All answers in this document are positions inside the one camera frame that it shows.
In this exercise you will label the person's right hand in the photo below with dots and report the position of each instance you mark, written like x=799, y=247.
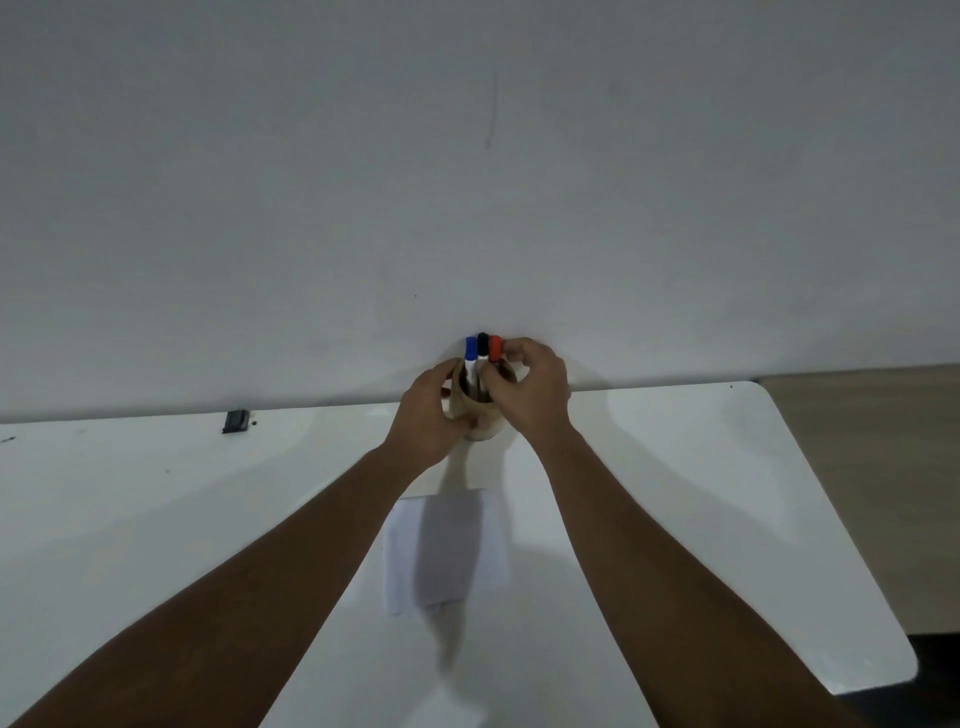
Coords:
x=534, y=397

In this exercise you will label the person's left hand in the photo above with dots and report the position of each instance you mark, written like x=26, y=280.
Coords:
x=421, y=427

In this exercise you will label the person's right thumb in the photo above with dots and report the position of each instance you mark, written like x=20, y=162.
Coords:
x=496, y=375

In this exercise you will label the person's left thumb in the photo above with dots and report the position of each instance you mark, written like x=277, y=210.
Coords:
x=448, y=370

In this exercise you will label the red cap marker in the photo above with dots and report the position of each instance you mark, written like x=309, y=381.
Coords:
x=495, y=351

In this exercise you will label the wooden pen holder cup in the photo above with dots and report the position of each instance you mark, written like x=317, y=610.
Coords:
x=480, y=412

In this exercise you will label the person's right forearm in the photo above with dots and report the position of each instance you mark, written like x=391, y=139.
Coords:
x=675, y=592

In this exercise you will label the person's left forearm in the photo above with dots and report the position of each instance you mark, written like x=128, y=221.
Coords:
x=225, y=600

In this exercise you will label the blue cap marker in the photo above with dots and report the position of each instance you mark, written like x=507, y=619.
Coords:
x=470, y=360

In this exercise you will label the black cap marker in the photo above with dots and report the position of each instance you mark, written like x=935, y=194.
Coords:
x=483, y=352

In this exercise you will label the white paper sheet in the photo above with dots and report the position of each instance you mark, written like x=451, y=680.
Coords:
x=446, y=551

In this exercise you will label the small black clip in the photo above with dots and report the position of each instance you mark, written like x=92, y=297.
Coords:
x=236, y=421

